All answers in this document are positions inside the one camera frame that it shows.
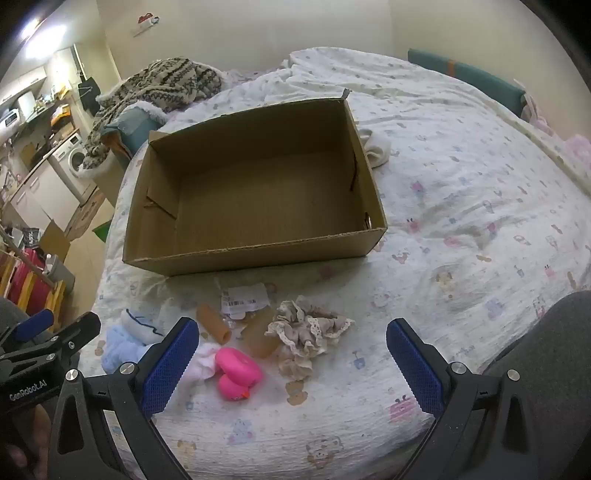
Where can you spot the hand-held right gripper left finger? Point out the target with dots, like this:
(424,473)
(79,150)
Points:
(168,369)

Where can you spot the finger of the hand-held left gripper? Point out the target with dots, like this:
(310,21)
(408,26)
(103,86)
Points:
(34,322)
(76,334)

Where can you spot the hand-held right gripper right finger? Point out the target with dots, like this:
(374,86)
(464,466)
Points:
(415,369)

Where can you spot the white fluffy sock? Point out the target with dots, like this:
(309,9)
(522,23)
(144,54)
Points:
(203,364)

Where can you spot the white sock with blue trim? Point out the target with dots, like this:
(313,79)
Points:
(138,325)

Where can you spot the pink rubber duck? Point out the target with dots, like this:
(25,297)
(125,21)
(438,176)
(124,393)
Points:
(238,374)

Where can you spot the taupe lace-trimmed scrunchie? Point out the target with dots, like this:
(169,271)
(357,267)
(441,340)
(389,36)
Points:
(316,330)

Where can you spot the beige scrunchie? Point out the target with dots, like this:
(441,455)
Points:
(295,364)

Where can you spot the brown cardboard box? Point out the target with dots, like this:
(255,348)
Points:
(254,198)

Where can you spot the plain white sock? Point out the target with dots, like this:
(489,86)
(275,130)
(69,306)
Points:
(377,148)

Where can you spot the person's left hand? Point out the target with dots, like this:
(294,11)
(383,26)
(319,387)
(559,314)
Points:
(25,434)

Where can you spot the yellow wooden rack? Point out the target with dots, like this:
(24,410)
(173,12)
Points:
(55,295)

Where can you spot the red container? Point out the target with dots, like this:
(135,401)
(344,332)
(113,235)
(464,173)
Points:
(30,281)

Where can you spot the grey bin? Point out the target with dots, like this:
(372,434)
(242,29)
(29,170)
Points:
(60,273)

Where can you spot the open cardboard carton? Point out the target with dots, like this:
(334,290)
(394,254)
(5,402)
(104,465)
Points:
(54,242)

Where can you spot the brown clear packet with label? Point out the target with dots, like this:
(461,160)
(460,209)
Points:
(244,318)

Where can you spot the green plastic object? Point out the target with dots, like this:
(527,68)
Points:
(100,231)

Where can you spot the white cabinet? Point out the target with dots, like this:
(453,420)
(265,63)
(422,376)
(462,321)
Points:
(39,198)

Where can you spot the person's grey trouser leg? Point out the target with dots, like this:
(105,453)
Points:
(549,341)

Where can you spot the cardboard carton beside bed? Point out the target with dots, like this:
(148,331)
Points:
(110,181)

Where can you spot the white washing machine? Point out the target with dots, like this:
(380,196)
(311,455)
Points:
(74,159)

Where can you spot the printed bed sheet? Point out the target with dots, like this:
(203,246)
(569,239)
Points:
(461,207)

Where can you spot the microwave oven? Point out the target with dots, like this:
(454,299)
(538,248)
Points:
(10,117)

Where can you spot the teal fluffy cushion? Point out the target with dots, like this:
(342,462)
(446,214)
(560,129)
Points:
(134,124)

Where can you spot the black garment on hanger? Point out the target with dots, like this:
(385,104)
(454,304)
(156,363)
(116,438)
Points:
(88,96)

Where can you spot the patterned knitted blanket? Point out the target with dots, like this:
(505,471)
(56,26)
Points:
(161,85)

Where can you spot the pink cloth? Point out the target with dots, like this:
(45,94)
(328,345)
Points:
(575,147)

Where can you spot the teal headboard cushion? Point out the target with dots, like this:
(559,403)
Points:
(466,76)

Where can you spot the wall decoration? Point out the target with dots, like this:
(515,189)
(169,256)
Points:
(147,22)

